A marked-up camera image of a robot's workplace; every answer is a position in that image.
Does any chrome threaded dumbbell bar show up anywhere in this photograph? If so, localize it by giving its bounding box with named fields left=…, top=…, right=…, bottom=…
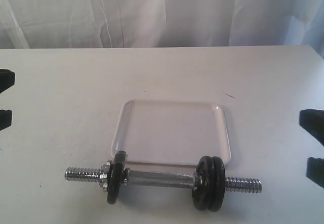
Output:
left=64, top=167, right=262, bottom=194

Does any white rectangular plastic tray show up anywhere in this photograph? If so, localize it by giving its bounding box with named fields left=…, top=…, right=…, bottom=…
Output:
left=110, top=100, right=232, bottom=166

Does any white background curtain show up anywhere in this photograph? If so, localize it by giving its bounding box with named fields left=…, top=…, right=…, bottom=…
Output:
left=1, top=0, right=323, bottom=55

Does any black left end weight plate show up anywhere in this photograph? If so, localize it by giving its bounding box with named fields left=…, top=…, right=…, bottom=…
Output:
left=107, top=151, right=129, bottom=205

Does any chrome spin lock collar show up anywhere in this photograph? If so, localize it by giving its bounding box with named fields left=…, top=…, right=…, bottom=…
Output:
left=99, top=160, right=111, bottom=192

